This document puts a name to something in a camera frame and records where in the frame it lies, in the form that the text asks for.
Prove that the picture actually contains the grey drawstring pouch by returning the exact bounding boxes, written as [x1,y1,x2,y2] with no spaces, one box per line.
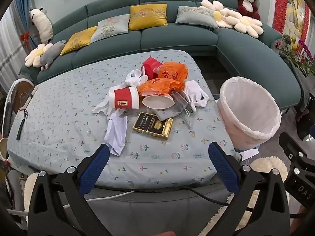
[152,91,194,129]

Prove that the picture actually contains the black gold cigarette box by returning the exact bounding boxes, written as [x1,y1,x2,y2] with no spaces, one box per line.
[132,112,173,140]

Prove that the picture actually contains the red and white paper cup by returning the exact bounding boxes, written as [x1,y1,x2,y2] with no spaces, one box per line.
[108,86,139,109]

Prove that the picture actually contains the white paper bowl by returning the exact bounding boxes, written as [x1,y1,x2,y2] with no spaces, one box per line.
[142,94,175,110]

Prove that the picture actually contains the orange plastic bag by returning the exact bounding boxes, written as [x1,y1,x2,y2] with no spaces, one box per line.
[137,78,185,97]
[158,62,188,84]

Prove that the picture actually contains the red paper box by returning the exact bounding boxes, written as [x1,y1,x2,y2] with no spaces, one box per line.
[141,56,163,80]

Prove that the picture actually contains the white tissue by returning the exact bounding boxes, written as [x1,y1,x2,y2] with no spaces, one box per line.
[104,110,128,156]

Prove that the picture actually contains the white lined trash bin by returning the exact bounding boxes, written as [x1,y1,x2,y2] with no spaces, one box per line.
[217,77,281,150]

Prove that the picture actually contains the fluffy cream rug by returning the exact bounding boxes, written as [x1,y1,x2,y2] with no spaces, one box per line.
[198,156,288,236]

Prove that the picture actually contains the black tassel fan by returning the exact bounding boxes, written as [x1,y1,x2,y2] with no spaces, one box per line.
[16,85,39,142]

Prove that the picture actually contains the grey blanket on sofa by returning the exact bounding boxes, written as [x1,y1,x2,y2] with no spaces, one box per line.
[279,51,311,113]

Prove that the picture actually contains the wooden chair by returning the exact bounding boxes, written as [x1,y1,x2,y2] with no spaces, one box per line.
[2,78,35,137]

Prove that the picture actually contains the potted flower plants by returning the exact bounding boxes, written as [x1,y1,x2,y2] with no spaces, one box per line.
[274,34,314,77]

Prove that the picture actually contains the grey plush toy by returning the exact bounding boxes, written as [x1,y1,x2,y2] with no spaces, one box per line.
[40,40,66,71]

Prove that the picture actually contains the white flower pillow left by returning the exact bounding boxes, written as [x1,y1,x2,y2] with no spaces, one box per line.
[25,43,53,68]

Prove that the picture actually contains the yellow cushion left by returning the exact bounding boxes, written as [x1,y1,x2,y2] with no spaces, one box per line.
[60,26,97,56]

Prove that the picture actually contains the yellow cushion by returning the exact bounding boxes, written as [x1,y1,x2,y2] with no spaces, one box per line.
[60,26,97,56]
[128,4,168,30]

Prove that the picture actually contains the white flower pillow pair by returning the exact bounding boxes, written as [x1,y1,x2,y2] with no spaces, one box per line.
[200,0,264,38]

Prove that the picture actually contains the teal sectional sofa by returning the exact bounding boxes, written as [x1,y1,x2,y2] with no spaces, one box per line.
[20,0,302,110]

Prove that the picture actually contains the light green cushion left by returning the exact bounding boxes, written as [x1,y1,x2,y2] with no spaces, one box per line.
[90,14,130,43]

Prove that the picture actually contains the light green cushion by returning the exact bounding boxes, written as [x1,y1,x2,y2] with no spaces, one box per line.
[90,14,130,43]
[175,6,219,29]

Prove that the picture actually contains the light green cushion right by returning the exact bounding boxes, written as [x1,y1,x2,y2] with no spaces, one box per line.
[175,6,219,29]

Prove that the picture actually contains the white panda plush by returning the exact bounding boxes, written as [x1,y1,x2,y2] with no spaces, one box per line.
[29,7,53,43]

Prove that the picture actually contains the yellow cushion centre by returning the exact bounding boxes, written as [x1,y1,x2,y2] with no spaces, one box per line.
[128,4,168,30]

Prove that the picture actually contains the red white teddy bear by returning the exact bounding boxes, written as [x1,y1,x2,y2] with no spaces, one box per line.
[237,0,260,20]

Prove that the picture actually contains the red wall decoration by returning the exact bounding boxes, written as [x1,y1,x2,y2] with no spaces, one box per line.
[272,0,287,34]

